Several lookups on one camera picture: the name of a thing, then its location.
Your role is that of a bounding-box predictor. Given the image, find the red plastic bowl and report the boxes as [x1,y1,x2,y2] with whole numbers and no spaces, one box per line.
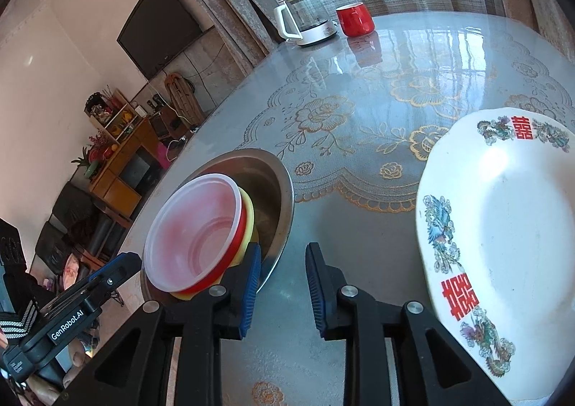
[143,173,244,293]

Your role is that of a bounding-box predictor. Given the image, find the white plate red characters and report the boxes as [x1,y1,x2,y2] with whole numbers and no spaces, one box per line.
[415,107,574,405]

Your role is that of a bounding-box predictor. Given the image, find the yellow plastic bowl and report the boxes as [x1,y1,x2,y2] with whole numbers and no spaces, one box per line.
[171,188,259,301]

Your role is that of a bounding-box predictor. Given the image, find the person's left hand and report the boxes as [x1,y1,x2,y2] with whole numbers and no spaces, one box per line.
[26,338,92,405]

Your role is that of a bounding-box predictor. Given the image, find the black leather sofa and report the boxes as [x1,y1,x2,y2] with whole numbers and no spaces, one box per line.
[31,182,123,277]

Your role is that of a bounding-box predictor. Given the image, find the wooden shelf cabinet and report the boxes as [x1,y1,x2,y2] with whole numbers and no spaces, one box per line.
[75,90,171,218]

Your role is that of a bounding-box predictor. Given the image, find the wooden folding chair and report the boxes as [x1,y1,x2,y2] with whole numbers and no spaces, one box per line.
[165,73,206,127]

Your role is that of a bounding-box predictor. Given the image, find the lace plastic tablecloth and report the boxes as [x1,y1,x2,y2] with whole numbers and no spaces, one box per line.
[123,13,574,405]

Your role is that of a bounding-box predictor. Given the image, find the white glass kettle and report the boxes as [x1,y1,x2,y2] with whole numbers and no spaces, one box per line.
[274,0,337,47]

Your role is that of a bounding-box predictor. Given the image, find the red mug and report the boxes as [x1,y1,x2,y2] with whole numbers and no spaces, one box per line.
[336,3,375,38]

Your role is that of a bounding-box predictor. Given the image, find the black wall television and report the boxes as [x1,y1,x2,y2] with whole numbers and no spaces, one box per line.
[117,0,204,80]

